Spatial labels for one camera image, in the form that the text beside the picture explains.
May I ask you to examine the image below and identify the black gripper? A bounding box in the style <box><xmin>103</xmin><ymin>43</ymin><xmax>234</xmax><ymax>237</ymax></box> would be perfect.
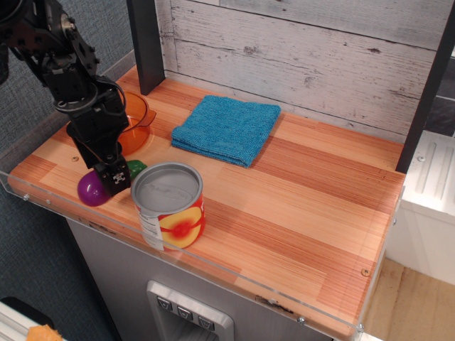
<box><xmin>53</xmin><ymin>80</ymin><xmax>131</xmax><ymax>197</ymax></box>

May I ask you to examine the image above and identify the purple toy eggplant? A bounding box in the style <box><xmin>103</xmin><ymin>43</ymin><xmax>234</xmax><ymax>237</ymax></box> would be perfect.
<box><xmin>77</xmin><ymin>159</ymin><xmax>149</xmax><ymax>207</ymax></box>

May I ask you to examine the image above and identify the orange transparent plastic pot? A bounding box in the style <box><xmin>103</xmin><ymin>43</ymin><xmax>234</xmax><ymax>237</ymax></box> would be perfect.
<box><xmin>119</xmin><ymin>92</ymin><xmax>156</xmax><ymax>156</ymax></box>

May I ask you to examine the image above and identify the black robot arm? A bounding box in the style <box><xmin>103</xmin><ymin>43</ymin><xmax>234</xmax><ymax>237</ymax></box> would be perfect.
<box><xmin>1</xmin><ymin>1</ymin><xmax>132</xmax><ymax>197</ymax></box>

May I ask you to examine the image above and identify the peach can with grey lid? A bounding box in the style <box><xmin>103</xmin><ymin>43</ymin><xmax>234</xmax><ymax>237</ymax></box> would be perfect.
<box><xmin>131</xmin><ymin>162</ymin><xmax>205</xmax><ymax>251</ymax></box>

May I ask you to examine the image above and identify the clear acrylic table guard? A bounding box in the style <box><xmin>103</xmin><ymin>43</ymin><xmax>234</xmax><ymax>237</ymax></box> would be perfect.
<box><xmin>0</xmin><ymin>49</ymin><xmax>406</xmax><ymax>338</ymax></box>

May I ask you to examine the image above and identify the folded blue towel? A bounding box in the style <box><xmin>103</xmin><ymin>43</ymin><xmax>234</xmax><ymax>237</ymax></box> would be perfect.
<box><xmin>171</xmin><ymin>95</ymin><xmax>281</xmax><ymax>168</ymax></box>

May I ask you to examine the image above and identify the grey cabinet with dispenser panel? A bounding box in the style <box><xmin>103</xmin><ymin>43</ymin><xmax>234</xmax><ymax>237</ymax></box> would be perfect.
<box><xmin>68</xmin><ymin>221</ymin><xmax>328</xmax><ymax>340</ymax></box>

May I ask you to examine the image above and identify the black and orange object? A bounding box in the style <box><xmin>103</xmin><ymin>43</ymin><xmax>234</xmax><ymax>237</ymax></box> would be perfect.
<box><xmin>1</xmin><ymin>297</ymin><xmax>64</xmax><ymax>340</ymax></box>

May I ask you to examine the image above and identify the white ridged appliance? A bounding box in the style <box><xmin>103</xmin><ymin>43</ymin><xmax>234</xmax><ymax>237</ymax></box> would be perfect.
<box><xmin>385</xmin><ymin>131</ymin><xmax>454</xmax><ymax>284</ymax></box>

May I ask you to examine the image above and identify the dark left frame post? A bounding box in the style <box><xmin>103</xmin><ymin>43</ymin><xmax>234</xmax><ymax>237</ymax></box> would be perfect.
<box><xmin>127</xmin><ymin>0</ymin><xmax>166</xmax><ymax>95</ymax></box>

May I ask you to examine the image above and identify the dark frame post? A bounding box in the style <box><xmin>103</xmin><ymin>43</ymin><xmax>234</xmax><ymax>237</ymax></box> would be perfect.
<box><xmin>395</xmin><ymin>3</ymin><xmax>454</xmax><ymax>174</ymax></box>
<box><xmin>127</xmin><ymin>0</ymin><xmax>166</xmax><ymax>95</ymax></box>

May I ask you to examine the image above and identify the black braided cable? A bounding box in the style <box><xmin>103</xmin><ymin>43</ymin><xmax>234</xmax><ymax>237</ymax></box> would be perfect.
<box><xmin>0</xmin><ymin>42</ymin><xmax>10</xmax><ymax>86</ymax></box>

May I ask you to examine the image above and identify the dark right frame post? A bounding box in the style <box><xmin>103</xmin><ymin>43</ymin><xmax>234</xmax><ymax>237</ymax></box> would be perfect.
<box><xmin>395</xmin><ymin>3</ymin><xmax>454</xmax><ymax>174</ymax></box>

